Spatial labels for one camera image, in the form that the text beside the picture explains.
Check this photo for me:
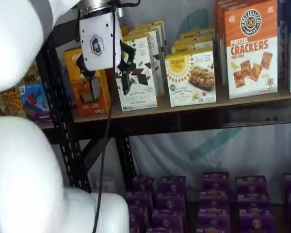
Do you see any black cable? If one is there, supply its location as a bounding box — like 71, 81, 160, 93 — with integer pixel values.
91, 0, 141, 233

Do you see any black metal shelf rack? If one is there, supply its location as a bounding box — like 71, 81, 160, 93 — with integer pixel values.
35, 4, 291, 195

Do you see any blue Zbar box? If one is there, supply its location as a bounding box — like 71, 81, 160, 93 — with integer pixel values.
18, 82, 54, 125

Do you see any white tarp with teal logo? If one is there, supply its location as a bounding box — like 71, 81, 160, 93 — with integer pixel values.
120, 0, 291, 192

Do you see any white chocolate sweet thins box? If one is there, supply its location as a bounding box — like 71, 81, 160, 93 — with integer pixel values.
126, 28, 163, 97
134, 18, 166, 96
115, 36, 158, 112

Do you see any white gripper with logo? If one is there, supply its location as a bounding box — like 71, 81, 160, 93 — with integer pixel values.
75, 8, 139, 101

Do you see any orange pretzel crackers box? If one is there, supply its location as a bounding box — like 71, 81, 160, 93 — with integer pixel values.
224, 3, 279, 100
215, 0, 278, 86

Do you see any brown snack box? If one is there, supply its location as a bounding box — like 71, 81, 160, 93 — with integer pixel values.
21, 60, 43, 86

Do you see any white yellow-label Simple Mills box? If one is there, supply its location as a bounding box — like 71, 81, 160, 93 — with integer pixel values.
164, 47, 217, 107
171, 40, 214, 54
174, 33, 215, 47
179, 27, 216, 39

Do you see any orange cheddar snack box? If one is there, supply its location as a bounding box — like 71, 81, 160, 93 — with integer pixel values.
0, 85, 27, 117

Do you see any wooden shelf board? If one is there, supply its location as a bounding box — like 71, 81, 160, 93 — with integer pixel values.
72, 91, 291, 123

